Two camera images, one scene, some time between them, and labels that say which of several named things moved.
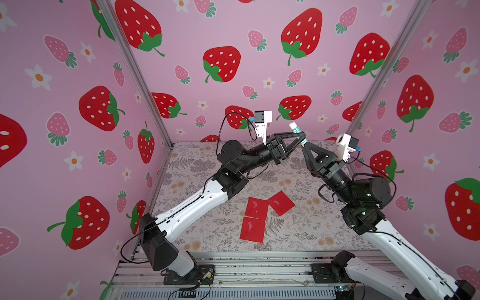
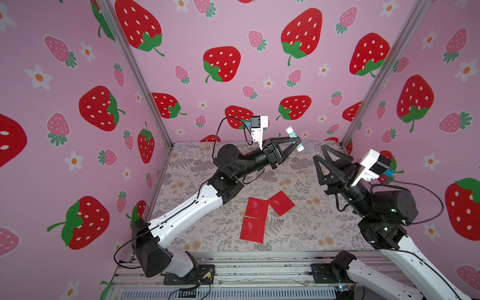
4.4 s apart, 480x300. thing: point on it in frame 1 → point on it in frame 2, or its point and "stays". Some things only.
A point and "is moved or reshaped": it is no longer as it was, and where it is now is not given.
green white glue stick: (294, 128) is moved or reshaped
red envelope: (253, 229) stays
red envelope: (280, 203) stays
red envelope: (257, 208) stays
